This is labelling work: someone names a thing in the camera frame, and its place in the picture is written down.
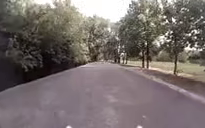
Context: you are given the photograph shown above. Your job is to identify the grey asphalt path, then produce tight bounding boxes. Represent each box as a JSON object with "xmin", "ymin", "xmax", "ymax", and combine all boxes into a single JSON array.
[{"xmin": 0, "ymin": 61, "xmax": 205, "ymax": 128}]

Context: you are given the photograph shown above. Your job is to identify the row of trees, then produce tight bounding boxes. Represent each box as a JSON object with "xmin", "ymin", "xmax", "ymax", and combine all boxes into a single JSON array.
[{"xmin": 108, "ymin": 0, "xmax": 205, "ymax": 76}]

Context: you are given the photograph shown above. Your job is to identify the wood of green trees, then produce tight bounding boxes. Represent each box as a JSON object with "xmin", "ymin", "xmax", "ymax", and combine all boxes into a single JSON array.
[{"xmin": 0, "ymin": 0, "xmax": 121, "ymax": 96}]

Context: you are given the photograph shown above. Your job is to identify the pale gravel strip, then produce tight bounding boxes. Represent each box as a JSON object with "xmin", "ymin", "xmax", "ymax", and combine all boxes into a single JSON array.
[{"xmin": 116, "ymin": 63, "xmax": 205, "ymax": 109}]

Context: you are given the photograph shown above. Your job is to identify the grass verge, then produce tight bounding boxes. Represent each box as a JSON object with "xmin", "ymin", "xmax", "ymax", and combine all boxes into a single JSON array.
[{"xmin": 121, "ymin": 59, "xmax": 205, "ymax": 102}]

